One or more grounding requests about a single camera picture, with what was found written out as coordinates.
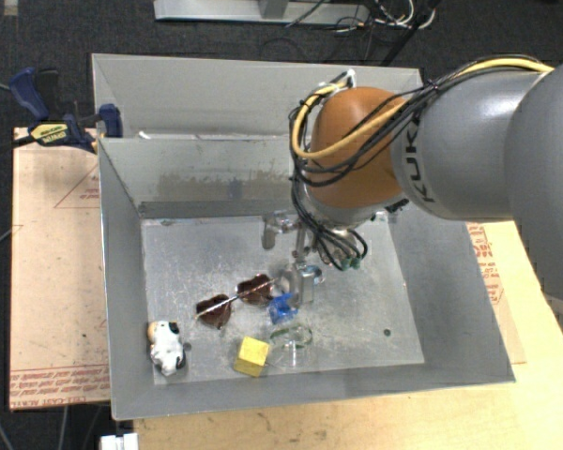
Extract brown heart-shaped sunglasses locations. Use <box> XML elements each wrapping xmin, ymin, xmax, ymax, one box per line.
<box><xmin>194</xmin><ymin>273</ymin><xmax>279</xmax><ymax>332</ymax></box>

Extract grey metal bin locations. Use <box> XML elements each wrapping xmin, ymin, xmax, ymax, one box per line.
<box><xmin>91</xmin><ymin>52</ymin><xmax>518</xmax><ymax>423</ymax></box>

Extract white and black toy cow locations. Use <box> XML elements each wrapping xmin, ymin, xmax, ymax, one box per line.
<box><xmin>146</xmin><ymin>320</ymin><xmax>188</xmax><ymax>378</ymax></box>

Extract yellow block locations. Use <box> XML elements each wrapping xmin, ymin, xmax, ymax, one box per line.
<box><xmin>233</xmin><ymin>336</ymin><xmax>271</xmax><ymax>379</ymax></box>

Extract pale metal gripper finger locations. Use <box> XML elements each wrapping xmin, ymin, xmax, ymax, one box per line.
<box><xmin>278</xmin><ymin>263</ymin><xmax>318</xmax><ymax>306</ymax></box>
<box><xmin>261</xmin><ymin>210</ymin><xmax>302</xmax><ymax>251</ymax></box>

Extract clear glass cup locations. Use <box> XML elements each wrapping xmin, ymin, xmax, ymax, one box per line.
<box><xmin>268</xmin><ymin>322</ymin><xmax>314</xmax><ymax>370</ymax></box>

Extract small blue toy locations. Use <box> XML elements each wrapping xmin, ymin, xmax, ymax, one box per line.
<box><xmin>267</xmin><ymin>292</ymin><xmax>297</xmax><ymax>325</ymax></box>

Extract brown cardboard board, red print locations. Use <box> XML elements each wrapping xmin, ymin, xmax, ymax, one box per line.
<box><xmin>8</xmin><ymin>127</ymin><xmax>529</xmax><ymax>413</ymax></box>

